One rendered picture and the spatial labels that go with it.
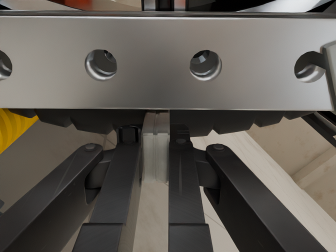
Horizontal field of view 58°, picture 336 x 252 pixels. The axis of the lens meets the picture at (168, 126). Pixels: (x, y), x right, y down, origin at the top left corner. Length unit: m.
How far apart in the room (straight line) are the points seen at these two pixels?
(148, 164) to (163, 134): 0.02
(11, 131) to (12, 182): 0.76
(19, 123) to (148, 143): 0.17
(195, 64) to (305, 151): 8.00
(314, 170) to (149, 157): 8.12
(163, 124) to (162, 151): 0.02
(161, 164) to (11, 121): 0.16
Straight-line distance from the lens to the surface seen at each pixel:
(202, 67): 0.18
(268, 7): 0.22
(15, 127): 0.30
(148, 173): 0.17
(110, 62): 0.18
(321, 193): 9.28
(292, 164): 8.22
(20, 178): 1.07
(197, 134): 0.24
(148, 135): 0.16
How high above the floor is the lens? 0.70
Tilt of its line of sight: 16 degrees down
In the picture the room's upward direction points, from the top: 48 degrees clockwise
